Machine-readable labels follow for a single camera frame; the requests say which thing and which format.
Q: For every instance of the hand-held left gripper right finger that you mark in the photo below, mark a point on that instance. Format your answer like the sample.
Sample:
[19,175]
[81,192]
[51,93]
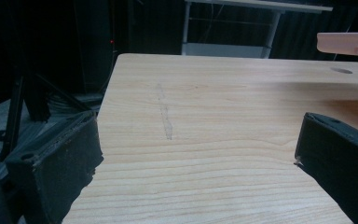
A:
[341,152]

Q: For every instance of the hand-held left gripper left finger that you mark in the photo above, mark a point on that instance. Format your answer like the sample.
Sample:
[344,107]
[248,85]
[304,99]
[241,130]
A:
[59,161]

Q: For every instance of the black metal stand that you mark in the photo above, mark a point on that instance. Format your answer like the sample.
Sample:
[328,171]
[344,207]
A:
[21,102]

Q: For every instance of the white metal shelf frame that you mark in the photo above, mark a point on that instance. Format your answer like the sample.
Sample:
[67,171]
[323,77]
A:
[230,46]

